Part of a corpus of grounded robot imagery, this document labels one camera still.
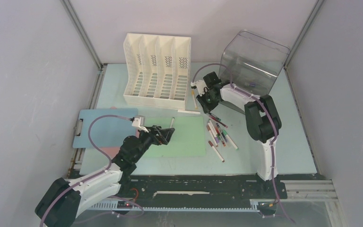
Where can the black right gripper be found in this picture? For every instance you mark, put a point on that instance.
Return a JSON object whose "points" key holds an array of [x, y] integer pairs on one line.
{"points": [[207, 107]]}

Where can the white file organizer rack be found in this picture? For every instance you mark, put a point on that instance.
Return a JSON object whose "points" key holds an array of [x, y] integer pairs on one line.
{"points": [[158, 70]]}

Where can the pink paper sheet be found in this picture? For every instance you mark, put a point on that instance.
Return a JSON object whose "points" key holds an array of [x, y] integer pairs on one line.
{"points": [[112, 151]]}

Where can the dark red pen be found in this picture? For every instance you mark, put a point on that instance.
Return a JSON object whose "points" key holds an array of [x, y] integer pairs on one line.
{"points": [[216, 120]]}

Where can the blue clipboard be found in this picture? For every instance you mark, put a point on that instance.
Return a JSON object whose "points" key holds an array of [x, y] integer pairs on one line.
{"points": [[106, 132]]}

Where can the white marker pen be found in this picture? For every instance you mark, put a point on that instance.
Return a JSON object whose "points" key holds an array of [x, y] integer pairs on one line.
{"points": [[188, 112]]}

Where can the red capped white marker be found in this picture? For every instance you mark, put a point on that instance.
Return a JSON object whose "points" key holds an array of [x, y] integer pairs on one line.
{"points": [[216, 151]]}

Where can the yellow capped pen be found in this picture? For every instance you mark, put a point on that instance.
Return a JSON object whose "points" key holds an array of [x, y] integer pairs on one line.
{"points": [[194, 99]]}

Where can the transparent grey drawer box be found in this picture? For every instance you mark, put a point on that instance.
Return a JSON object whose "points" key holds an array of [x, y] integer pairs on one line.
{"points": [[250, 58]]}

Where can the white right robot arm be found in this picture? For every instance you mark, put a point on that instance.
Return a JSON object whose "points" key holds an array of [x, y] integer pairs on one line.
{"points": [[262, 119]]}

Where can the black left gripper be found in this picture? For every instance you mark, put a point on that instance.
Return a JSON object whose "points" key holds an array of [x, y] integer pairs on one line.
{"points": [[163, 135]]}

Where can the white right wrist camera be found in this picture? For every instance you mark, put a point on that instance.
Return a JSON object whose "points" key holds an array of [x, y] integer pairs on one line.
{"points": [[200, 86]]}

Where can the green capped white marker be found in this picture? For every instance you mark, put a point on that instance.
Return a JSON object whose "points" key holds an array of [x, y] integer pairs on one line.
{"points": [[230, 140]]}

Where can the green tipped dark pen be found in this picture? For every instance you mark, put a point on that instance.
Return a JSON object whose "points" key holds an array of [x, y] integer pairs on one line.
{"points": [[215, 116]]}

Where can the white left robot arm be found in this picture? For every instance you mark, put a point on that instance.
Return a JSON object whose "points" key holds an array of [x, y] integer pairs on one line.
{"points": [[66, 199]]}

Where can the brown capped white marker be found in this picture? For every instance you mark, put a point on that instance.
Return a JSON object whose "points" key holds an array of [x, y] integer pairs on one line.
{"points": [[212, 136]]}

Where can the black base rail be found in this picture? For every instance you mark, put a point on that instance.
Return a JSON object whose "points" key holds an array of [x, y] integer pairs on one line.
{"points": [[200, 191]]}

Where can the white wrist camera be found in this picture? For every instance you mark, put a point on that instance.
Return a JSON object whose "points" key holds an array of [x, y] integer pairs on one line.
{"points": [[200, 86], [138, 123]]}

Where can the green clipboard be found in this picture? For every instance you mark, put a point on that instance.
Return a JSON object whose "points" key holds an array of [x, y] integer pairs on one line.
{"points": [[188, 140]]}

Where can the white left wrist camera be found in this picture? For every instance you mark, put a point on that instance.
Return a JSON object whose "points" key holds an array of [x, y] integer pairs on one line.
{"points": [[138, 123]]}

